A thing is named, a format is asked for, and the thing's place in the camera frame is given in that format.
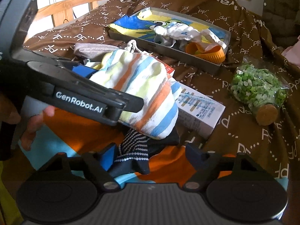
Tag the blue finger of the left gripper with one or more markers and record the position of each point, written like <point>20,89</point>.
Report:
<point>62,70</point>
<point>78,95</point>

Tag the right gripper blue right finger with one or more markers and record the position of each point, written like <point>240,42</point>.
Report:
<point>209,166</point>

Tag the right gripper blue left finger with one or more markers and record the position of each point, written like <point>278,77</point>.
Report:
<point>96,166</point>

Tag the navy dotted sock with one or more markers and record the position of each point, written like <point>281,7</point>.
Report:
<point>133,154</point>

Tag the striped pastel sock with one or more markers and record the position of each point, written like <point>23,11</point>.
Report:
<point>144,76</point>

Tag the white blue patterned sock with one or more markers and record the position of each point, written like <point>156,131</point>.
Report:
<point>178,31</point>

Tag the orange fabric band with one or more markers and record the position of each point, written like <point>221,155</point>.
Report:
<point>215,54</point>

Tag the grey sock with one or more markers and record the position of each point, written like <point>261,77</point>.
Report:
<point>168,42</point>

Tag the person left hand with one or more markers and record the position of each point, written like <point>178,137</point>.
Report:
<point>20,125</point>

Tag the white blue medicine box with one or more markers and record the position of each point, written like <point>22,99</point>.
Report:
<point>198,112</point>

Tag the orange white medicine box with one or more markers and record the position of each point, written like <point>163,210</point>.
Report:
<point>169,69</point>

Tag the grey tray with frog picture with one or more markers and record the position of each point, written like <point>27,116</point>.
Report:
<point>140,27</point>

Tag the jar of green paper stars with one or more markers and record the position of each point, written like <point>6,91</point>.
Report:
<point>261,90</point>

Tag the brown patterned duvet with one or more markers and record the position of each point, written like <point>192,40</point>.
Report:
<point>275,147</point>

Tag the pink cloth garment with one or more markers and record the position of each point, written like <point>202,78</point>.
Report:
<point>292,53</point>

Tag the olive quilted jacket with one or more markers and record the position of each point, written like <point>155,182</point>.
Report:
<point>282,19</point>

